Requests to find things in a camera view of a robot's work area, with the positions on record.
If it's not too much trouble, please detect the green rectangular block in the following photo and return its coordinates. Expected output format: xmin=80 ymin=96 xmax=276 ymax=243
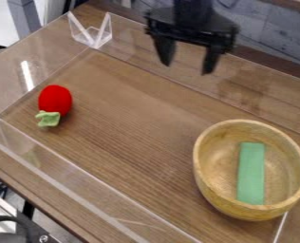
xmin=236 ymin=142 xmax=264 ymax=205

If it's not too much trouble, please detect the brown wooden bowl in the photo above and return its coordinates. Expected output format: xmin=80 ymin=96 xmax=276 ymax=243
xmin=192 ymin=119 xmax=300 ymax=221

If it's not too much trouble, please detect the black equipment under table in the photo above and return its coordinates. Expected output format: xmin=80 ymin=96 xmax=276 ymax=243
xmin=0 ymin=215 xmax=61 ymax=243

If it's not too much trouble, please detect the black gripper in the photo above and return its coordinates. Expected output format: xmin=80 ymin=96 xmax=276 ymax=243
xmin=144 ymin=0 xmax=238 ymax=75

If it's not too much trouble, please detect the red plush strawberry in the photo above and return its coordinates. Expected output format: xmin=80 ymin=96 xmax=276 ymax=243
xmin=36 ymin=84 xmax=72 ymax=127

